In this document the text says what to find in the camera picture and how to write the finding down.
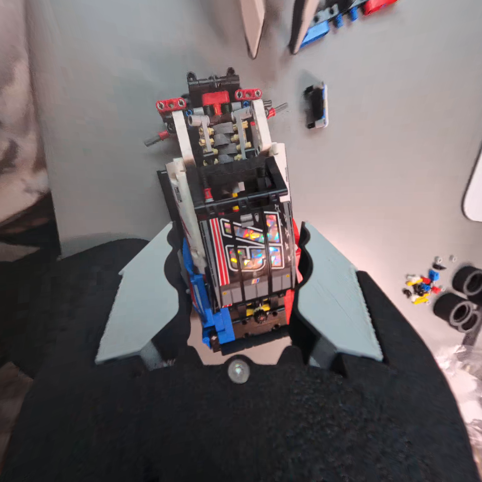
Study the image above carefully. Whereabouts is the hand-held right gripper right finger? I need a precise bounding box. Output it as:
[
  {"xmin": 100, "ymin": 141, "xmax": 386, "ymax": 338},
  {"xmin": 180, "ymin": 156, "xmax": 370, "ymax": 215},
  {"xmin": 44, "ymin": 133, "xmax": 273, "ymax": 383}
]
[{"xmin": 292, "ymin": 222, "xmax": 384, "ymax": 368}]

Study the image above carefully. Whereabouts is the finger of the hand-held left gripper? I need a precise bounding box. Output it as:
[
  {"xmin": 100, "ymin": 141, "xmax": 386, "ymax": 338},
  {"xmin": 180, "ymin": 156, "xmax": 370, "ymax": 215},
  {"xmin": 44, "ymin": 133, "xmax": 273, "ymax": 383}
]
[
  {"xmin": 289, "ymin": 0, "xmax": 321, "ymax": 55},
  {"xmin": 239, "ymin": 0, "xmax": 266, "ymax": 59}
]

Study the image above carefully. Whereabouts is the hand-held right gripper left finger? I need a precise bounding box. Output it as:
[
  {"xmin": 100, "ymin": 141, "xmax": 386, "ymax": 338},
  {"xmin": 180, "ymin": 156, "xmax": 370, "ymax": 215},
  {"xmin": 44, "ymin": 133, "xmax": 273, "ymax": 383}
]
[{"xmin": 95, "ymin": 222, "xmax": 189, "ymax": 371}]

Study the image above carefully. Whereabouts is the red and blue brick wing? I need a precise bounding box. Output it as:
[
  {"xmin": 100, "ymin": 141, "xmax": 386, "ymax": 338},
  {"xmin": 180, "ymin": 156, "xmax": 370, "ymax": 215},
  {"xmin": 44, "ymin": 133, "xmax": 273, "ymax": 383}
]
[{"xmin": 299, "ymin": 0, "xmax": 398, "ymax": 47}]

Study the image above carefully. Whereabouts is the small white-topped brick block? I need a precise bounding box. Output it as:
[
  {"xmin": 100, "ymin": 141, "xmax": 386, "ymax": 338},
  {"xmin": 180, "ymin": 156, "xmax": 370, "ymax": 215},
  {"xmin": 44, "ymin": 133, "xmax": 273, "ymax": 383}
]
[{"xmin": 304, "ymin": 81, "xmax": 329, "ymax": 130}]

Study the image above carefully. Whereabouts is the toy brick race car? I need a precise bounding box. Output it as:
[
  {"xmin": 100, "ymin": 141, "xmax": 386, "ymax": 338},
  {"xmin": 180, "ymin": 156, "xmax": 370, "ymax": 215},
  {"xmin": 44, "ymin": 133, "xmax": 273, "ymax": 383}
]
[{"xmin": 144, "ymin": 68, "xmax": 304, "ymax": 352}]

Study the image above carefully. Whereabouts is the grey desk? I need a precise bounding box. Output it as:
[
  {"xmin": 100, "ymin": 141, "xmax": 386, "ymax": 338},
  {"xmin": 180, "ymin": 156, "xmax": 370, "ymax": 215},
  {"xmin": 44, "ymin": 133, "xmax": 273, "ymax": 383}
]
[{"xmin": 26, "ymin": 0, "xmax": 482, "ymax": 377}]

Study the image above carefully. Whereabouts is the pile of small loose bricks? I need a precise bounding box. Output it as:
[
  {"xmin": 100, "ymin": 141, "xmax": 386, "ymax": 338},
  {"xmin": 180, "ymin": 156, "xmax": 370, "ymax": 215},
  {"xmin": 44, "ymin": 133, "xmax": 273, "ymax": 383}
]
[{"xmin": 402, "ymin": 255, "xmax": 458, "ymax": 305}]

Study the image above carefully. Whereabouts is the black toy tire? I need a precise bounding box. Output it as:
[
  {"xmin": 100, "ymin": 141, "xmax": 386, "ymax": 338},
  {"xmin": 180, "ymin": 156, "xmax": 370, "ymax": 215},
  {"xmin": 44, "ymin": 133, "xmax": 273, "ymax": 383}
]
[
  {"xmin": 457, "ymin": 307, "xmax": 482, "ymax": 334},
  {"xmin": 433, "ymin": 292, "xmax": 470, "ymax": 333},
  {"xmin": 452, "ymin": 265, "xmax": 482, "ymax": 299}
]

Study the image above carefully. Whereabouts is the clear plastic bag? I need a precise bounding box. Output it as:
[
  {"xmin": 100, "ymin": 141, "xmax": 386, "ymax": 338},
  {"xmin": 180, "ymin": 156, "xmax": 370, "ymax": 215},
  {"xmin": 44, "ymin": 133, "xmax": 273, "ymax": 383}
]
[{"xmin": 433, "ymin": 343, "xmax": 482, "ymax": 437}]

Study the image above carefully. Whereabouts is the white rounded object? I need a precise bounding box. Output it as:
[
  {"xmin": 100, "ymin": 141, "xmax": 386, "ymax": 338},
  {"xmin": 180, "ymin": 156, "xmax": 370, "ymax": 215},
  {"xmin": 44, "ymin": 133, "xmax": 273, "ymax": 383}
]
[{"xmin": 462, "ymin": 141, "xmax": 482, "ymax": 223}]

